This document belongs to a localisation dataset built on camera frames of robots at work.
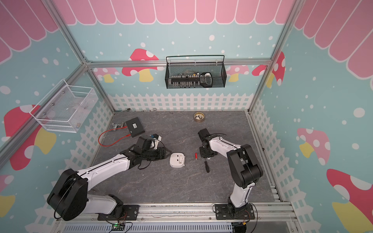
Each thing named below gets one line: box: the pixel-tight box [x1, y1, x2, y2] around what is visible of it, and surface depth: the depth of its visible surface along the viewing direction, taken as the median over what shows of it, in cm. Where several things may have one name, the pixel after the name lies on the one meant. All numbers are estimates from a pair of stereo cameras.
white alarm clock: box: [169, 152, 186, 168], surface depth 91 cm
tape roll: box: [193, 112, 205, 123], surface depth 118 cm
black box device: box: [125, 116, 146, 138], surface depth 110 cm
